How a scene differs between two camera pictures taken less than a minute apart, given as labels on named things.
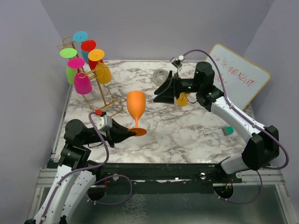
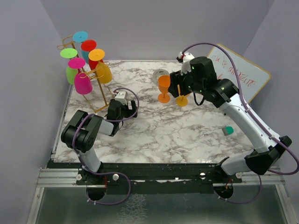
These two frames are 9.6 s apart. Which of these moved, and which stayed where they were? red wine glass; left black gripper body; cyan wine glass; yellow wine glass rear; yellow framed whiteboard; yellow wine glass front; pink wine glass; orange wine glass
Moved: left black gripper body; orange wine glass
Stayed: pink wine glass; cyan wine glass; yellow wine glass front; red wine glass; yellow framed whiteboard; yellow wine glass rear
